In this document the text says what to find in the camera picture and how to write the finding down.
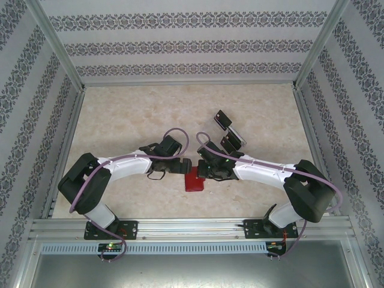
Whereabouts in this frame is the red card holder wallet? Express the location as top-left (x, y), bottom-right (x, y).
top-left (184, 166), bottom-right (208, 193)

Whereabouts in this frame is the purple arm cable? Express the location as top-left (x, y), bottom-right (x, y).
top-left (68, 127), bottom-right (190, 262)
top-left (195, 131), bottom-right (345, 259)

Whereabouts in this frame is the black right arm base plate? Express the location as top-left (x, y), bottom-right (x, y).
top-left (243, 218), bottom-right (299, 240)

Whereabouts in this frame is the aluminium frame post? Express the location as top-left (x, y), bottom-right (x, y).
top-left (25, 0), bottom-right (88, 92)
top-left (291, 0), bottom-right (352, 91)

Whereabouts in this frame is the black credit card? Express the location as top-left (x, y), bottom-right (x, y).
top-left (220, 136), bottom-right (238, 151)
top-left (226, 128), bottom-right (244, 145)
top-left (214, 109), bottom-right (233, 130)

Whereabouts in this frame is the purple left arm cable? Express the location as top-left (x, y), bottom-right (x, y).
top-left (68, 127), bottom-right (190, 262)

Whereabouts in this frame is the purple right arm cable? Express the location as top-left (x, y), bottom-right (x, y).
top-left (195, 131), bottom-right (345, 259)

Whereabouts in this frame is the white slotted cable duct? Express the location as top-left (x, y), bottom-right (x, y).
top-left (40, 242), bottom-right (268, 254)

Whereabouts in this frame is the aluminium side rail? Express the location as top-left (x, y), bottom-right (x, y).
top-left (41, 86), bottom-right (86, 220)
top-left (292, 86), bottom-right (343, 217)

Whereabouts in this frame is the grey metal panel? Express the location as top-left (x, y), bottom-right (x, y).
top-left (11, 236), bottom-right (376, 288)

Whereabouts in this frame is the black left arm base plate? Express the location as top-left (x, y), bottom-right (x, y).
top-left (83, 220), bottom-right (139, 241)

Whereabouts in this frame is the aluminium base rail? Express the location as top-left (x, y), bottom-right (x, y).
top-left (28, 218), bottom-right (356, 241)

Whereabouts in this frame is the clear acrylic card stand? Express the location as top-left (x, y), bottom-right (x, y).
top-left (209, 109), bottom-right (247, 152)

